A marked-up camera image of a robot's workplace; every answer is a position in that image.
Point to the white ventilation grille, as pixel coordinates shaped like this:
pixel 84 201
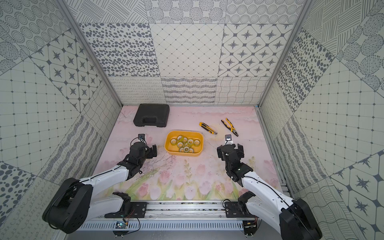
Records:
pixel 163 225

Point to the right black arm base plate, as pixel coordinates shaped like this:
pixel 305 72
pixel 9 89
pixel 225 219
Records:
pixel 236 210

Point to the yellow black utility knife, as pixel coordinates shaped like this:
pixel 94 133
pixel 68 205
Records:
pixel 207 128

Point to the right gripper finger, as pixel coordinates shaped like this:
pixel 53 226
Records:
pixel 219 152
pixel 240 151

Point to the yellow black pliers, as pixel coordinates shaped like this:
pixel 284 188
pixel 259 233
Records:
pixel 227 123

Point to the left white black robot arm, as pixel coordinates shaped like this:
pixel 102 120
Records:
pixel 76 200

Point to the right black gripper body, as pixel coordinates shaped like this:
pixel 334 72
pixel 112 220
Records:
pixel 227 167

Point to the aluminium mounting rail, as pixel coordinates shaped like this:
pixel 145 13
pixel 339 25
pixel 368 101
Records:
pixel 186 210

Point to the black plastic tool case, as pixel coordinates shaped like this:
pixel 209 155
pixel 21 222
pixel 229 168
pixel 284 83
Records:
pixel 152 115

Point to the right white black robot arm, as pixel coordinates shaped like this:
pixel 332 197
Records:
pixel 292 219

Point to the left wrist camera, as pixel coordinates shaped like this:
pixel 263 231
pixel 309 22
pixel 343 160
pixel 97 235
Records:
pixel 142 138

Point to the yellow plastic storage box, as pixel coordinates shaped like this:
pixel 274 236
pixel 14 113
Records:
pixel 174 150

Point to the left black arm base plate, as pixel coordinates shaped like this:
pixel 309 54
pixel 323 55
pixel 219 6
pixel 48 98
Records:
pixel 131 210

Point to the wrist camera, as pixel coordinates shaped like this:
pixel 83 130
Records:
pixel 142 138
pixel 228 140

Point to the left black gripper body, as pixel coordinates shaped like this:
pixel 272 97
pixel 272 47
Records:
pixel 150 151

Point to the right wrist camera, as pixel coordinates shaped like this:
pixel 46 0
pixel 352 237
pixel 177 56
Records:
pixel 228 140

